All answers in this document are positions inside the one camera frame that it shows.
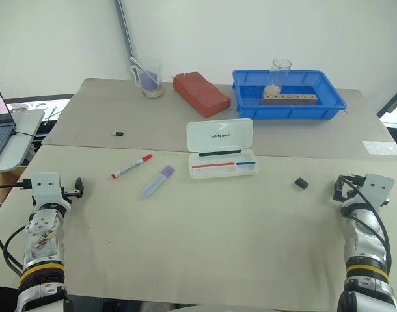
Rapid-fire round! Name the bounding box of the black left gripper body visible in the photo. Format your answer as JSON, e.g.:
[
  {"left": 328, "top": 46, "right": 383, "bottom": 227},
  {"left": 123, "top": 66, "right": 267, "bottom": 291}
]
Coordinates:
[{"left": 59, "top": 185, "right": 77, "bottom": 200}]

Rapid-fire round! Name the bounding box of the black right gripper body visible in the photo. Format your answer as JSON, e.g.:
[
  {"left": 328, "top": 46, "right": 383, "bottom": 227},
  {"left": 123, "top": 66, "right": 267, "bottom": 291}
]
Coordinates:
[{"left": 340, "top": 174, "right": 366, "bottom": 198}]

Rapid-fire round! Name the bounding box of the white open pencil case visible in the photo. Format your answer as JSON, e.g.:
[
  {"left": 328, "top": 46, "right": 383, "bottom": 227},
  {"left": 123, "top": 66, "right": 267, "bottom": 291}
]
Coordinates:
[{"left": 185, "top": 118, "right": 260, "bottom": 180}]

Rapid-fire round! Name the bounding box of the clear tape strip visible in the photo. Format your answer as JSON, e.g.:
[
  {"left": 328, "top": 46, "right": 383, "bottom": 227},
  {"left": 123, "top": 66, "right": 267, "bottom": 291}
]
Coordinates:
[{"left": 361, "top": 140, "right": 397, "bottom": 156}]

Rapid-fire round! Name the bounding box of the red capped white marker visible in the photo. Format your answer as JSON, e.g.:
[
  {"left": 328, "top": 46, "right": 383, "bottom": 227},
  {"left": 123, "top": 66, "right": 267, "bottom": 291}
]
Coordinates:
[{"left": 111, "top": 153, "right": 153, "bottom": 179}]

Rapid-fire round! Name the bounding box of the white laptop stand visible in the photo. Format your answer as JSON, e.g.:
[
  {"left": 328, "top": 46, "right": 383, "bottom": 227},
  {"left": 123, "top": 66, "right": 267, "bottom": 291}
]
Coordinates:
[{"left": 0, "top": 109, "right": 46, "bottom": 174}]

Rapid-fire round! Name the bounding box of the purple capped highlighter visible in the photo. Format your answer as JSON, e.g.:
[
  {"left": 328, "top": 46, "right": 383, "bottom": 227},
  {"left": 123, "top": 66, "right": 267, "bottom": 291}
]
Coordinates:
[{"left": 141, "top": 164, "right": 176, "bottom": 200}]

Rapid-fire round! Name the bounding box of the grey cardboard sheet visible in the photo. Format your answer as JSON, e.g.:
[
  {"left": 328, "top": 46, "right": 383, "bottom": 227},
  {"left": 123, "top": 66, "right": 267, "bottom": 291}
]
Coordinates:
[{"left": 41, "top": 77, "right": 397, "bottom": 161}]

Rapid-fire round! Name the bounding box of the wooden block with holes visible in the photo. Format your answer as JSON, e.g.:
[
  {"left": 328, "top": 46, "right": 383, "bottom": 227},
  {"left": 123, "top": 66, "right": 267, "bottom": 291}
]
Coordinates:
[{"left": 260, "top": 93, "right": 318, "bottom": 107}]

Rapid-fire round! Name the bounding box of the blue plastic bin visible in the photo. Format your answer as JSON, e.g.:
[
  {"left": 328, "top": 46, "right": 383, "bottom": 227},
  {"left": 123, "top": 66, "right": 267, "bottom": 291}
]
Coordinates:
[{"left": 232, "top": 68, "right": 348, "bottom": 120}]

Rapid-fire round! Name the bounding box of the clear glass cup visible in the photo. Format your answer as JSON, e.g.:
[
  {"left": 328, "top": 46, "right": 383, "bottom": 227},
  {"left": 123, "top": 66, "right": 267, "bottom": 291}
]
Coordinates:
[{"left": 265, "top": 58, "right": 292, "bottom": 97}]

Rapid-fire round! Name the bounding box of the black pen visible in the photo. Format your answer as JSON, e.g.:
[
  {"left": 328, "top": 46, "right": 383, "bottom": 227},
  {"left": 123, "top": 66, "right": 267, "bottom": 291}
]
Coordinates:
[{"left": 198, "top": 149, "right": 242, "bottom": 159}]

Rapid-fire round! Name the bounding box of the purple object in beaker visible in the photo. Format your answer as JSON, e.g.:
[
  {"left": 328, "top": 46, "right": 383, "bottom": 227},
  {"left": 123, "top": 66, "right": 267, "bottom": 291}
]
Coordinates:
[{"left": 139, "top": 70, "right": 157, "bottom": 92}]

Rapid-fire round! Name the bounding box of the clear plastic measuring beaker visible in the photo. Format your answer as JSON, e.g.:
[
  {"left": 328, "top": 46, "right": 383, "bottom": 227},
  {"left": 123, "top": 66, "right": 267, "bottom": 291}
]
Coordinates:
[{"left": 130, "top": 57, "right": 166, "bottom": 99}]

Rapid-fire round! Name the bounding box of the beige cardboard sheet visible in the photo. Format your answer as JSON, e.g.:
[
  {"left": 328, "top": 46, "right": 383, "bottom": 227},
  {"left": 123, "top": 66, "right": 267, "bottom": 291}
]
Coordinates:
[{"left": 0, "top": 144, "right": 396, "bottom": 302}]

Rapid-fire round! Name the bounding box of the red brick shaped pouch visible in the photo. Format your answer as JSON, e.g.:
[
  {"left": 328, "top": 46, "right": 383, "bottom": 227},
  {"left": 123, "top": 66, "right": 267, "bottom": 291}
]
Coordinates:
[{"left": 172, "top": 70, "right": 232, "bottom": 118}]

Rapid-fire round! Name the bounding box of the silver metal pole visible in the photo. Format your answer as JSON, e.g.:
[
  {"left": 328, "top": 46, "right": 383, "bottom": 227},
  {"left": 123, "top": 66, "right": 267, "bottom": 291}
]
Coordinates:
[{"left": 113, "top": 0, "right": 141, "bottom": 68}]

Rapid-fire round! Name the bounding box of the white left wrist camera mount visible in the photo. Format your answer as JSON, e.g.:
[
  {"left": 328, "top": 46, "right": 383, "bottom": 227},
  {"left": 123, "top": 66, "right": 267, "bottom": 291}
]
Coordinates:
[{"left": 30, "top": 172, "right": 73, "bottom": 209}]

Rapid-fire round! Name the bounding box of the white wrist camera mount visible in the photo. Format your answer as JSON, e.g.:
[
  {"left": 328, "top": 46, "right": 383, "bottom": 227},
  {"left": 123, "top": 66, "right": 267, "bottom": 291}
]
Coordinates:
[
  {"left": 30, "top": 172, "right": 73, "bottom": 209},
  {"left": 360, "top": 173, "right": 396, "bottom": 207}
]

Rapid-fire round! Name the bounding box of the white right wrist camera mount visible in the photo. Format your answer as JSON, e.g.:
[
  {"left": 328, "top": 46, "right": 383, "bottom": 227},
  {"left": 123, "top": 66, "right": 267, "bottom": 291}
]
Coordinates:
[{"left": 360, "top": 173, "right": 396, "bottom": 207}]

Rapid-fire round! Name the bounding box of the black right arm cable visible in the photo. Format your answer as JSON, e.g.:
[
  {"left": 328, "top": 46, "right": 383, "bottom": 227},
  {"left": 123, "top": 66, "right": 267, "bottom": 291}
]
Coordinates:
[{"left": 342, "top": 175, "right": 392, "bottom": 283}]

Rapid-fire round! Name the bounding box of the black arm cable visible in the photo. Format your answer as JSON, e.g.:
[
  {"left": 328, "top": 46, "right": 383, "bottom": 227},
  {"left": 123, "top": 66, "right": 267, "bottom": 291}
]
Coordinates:
[
  {"left": 342, "top": 175, "right": 392, "bottom": 283},
  {"left": 0, "top": 179, "right": 34, "bottom": 279}
]

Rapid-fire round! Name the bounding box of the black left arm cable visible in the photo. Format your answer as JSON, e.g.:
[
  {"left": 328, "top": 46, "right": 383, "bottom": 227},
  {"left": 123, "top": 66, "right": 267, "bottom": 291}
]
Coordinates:
[{"left": 0, "top": 179, "right": 34, "bottom": 279}]

